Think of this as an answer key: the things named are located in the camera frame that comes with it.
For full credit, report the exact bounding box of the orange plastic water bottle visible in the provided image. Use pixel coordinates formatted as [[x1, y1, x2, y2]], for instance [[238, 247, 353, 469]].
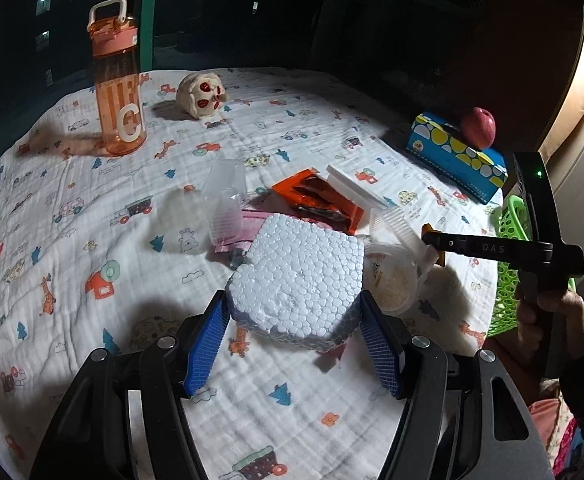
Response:
[[88, 0, 147, 157]]

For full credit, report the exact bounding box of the pink packet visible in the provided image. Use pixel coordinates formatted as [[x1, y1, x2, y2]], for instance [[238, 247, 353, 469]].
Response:
[[212, 209, 273, 257]]

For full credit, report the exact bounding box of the white printed blanket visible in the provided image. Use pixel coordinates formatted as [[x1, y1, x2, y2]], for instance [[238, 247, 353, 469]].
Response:
[[0, 66, 523, 480]]

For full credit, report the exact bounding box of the clear ribbed plastic piece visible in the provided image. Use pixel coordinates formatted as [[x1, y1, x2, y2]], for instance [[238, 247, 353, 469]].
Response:
[[367, 208, 423, 252]]

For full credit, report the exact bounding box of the red apple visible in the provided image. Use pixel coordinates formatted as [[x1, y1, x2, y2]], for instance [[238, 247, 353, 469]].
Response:
[[460, 106, 497, 151]]

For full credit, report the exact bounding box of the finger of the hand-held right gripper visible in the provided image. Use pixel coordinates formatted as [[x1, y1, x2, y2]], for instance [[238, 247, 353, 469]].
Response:
[[421, 227, 554, 263]]

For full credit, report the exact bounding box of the floral patterned cloth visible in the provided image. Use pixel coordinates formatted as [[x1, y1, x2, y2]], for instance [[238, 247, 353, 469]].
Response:
[[527, 380, 584, 480]]

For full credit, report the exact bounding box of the person's right hand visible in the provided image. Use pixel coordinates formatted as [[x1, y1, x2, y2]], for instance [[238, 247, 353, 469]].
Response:
[[514, 282, 584, 361]]

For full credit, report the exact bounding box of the blue patterned tissue box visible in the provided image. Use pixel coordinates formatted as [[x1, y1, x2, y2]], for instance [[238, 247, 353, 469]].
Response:
[[405, 112, 509, 205]]

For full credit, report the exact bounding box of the green window frame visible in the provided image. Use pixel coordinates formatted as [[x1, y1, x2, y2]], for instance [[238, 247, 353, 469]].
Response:
[[134, 0, 157, 75]]

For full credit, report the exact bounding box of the orange snack packet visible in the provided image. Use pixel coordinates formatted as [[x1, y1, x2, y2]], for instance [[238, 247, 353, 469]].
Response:
[[271, 170, 367, 235]]

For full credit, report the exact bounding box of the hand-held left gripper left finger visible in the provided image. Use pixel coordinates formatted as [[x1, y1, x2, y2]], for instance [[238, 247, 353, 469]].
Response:
[[32, 290, 233, 480]]

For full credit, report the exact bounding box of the clear plastic cup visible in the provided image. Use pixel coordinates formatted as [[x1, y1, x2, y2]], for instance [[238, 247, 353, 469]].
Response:
[[203, 159, 247, 247]]

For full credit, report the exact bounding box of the white styrofoam block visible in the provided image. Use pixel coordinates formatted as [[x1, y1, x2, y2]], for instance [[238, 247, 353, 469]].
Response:
[[225, 214, 367, 352]]

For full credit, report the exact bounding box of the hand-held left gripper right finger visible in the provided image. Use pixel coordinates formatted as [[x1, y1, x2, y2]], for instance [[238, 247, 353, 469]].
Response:
[[354, 290, 555, 480]]

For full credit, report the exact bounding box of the green plastic mesh basket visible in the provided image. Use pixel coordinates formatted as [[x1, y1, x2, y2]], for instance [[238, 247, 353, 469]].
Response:
[[487, 194, 578, 338]]

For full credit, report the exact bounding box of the round clear plastic container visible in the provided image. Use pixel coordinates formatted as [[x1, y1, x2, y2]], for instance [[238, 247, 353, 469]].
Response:
[[364, 242, 421, 317]]

